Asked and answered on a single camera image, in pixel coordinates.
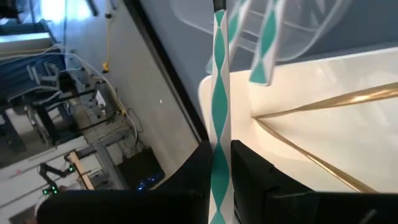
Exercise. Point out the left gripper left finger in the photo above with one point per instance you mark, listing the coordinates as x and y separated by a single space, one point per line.
140 208

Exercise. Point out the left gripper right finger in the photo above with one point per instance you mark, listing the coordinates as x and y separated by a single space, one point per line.
295 208

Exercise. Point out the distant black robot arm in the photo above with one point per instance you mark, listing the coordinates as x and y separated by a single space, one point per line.
49 188

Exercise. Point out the black computer tower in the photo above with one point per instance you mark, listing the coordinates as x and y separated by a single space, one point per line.
141 169

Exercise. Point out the white plastic bin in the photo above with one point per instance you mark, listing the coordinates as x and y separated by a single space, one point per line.
342 140

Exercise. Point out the clear plastic bin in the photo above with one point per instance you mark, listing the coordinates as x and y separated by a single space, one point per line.
311 31

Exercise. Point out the black aluminium table frame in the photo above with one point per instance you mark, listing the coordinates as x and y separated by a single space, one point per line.
168 71

